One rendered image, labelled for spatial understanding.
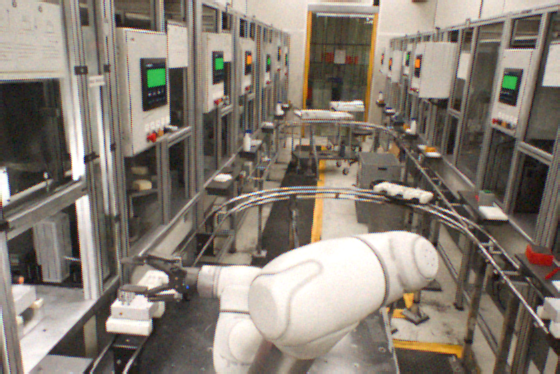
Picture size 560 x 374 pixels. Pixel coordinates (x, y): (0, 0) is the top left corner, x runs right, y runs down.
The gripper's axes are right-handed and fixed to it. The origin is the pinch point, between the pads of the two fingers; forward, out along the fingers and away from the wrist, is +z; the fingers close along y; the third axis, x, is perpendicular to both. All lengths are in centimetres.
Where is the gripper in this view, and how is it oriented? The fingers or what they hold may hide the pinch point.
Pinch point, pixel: (131, 275)
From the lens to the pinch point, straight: 137.6
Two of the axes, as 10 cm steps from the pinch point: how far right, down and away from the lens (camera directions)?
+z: -9.9, -0.7, 0.9
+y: 0.4, -9.6, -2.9
